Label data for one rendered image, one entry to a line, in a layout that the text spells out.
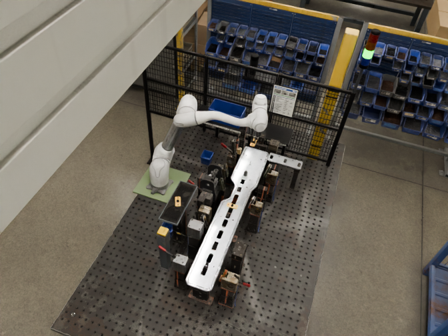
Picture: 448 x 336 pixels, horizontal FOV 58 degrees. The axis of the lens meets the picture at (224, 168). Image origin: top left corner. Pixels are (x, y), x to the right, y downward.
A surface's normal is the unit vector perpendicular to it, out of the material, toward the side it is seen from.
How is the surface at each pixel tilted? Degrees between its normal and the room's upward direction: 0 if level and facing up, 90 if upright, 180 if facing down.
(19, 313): 0
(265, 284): 0
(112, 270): 0
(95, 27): 90
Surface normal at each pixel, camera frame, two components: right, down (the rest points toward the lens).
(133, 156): 0.06, -0.68
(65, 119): 0.94, 0.28
